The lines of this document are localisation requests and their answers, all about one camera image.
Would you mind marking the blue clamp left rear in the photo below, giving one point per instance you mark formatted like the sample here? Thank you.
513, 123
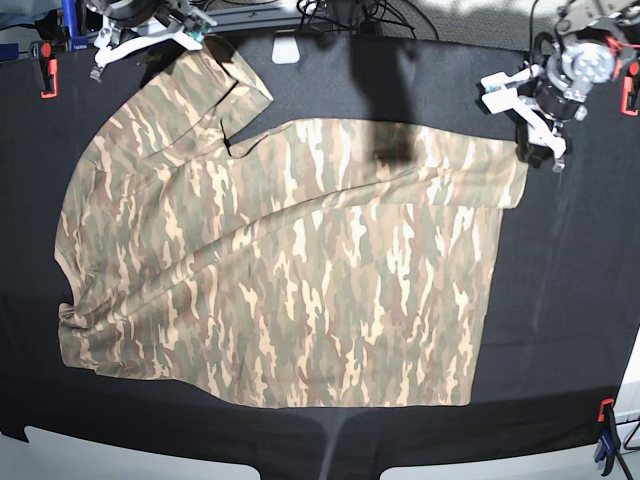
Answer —
73, 18

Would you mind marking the blue clamp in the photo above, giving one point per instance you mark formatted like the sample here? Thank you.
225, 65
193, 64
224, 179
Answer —
73, 18
609, 443

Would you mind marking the red clamp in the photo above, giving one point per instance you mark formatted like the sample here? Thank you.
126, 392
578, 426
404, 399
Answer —
629, 104
47, 67

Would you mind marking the white tape patch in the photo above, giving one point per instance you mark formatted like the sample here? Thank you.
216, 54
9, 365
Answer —
285, 50

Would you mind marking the camouflage t-shirt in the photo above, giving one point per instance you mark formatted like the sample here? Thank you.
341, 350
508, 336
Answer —
322, 263

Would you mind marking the red clamp right rear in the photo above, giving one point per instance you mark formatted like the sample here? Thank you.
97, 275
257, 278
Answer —
629, 104

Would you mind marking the blue clamp right front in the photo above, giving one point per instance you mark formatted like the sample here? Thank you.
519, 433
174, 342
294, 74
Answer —
609, 443

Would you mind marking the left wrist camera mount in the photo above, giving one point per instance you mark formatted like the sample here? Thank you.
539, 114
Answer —
500, 94

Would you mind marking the red clamp left rear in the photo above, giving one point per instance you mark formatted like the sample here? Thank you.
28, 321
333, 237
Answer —
47, 67

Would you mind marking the black table cloth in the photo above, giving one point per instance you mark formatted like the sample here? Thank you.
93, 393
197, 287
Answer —
562, 321

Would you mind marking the aluminium rail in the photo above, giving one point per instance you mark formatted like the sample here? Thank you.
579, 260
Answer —
234, 20

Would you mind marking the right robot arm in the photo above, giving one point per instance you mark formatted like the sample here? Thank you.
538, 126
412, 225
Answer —
130, 13

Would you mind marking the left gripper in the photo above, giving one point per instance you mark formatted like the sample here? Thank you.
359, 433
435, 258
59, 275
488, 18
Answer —
527, 150

